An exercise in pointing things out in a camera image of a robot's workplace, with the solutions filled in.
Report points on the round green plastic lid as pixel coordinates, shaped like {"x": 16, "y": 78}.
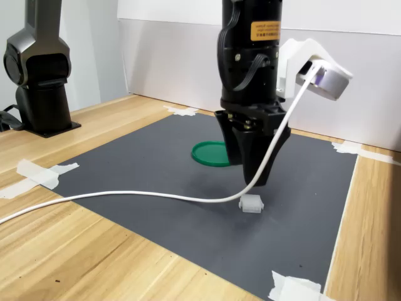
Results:
{"x": 206, "y": 153}

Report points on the small white plastic terminal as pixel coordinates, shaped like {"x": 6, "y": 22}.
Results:
{"x": 251, "y": 204}

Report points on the white tape strip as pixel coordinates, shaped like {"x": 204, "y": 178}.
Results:
{"x": 44, "y": 174}
{"x": 382, "y": 157}
{"x": 15, "y": 189}
{"x": 181, "y": 110}
{"x": 346, "y": 147}
{"x": 294, "y": 288}

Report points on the dark grey table mat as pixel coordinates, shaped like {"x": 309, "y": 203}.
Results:
{"x": 156, "y": 163}

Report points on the white partition panel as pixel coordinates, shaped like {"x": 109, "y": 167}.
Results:
{"x": 175, "y": 62}

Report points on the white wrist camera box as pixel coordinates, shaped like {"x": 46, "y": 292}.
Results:
{"x": 332, "y": 84}

